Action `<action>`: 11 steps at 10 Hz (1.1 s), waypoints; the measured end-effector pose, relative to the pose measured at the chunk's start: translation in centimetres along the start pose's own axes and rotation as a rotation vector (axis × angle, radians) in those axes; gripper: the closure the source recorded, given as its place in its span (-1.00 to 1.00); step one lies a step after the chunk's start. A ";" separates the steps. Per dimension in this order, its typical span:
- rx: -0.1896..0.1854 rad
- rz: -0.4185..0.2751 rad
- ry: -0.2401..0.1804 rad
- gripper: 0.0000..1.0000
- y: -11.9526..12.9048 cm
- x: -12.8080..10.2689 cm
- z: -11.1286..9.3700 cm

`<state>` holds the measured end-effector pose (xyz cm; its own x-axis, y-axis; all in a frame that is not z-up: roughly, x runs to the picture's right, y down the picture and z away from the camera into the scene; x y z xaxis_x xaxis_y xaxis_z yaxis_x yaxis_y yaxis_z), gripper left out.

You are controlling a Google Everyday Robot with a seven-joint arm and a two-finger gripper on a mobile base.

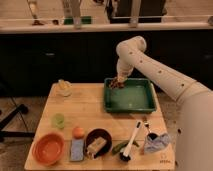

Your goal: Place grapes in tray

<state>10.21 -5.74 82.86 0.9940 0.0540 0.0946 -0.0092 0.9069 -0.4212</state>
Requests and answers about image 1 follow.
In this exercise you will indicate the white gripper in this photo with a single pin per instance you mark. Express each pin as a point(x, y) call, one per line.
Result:
point(121, 78)

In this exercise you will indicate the dark purple grape bunch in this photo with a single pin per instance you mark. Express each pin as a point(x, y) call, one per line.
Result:
point(116, 84)

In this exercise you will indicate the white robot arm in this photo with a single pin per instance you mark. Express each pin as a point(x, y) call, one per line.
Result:
point(194, 144)

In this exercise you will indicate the green plastic tray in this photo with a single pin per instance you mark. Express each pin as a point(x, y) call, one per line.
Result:
point(136, 96)

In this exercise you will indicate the black bowl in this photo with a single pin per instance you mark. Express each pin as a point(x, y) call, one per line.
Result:
point(96, 133)

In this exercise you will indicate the orange fruit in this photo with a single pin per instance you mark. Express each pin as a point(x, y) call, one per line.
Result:
point(78, 132)

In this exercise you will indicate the green pepper toy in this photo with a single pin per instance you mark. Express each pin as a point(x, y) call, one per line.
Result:
point(121, 145)

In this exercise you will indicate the tan block in bowl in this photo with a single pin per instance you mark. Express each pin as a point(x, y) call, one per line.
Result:
point(96, 146)

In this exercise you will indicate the crumpled grey cloth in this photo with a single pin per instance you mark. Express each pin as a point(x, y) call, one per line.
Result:
point(155, 143)

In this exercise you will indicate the light green cup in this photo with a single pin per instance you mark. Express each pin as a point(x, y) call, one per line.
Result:
point(58, 121)

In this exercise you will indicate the blue sponge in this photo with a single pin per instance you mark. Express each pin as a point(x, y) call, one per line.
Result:
point(77, 150)

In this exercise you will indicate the orange bowl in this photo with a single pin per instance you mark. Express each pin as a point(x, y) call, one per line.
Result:
point(48, 149)

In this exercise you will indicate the black chair base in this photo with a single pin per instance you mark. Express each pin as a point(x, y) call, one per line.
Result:
point(22, 109)

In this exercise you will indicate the white handled brush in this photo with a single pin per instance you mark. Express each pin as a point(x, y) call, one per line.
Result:
point(125, 152)

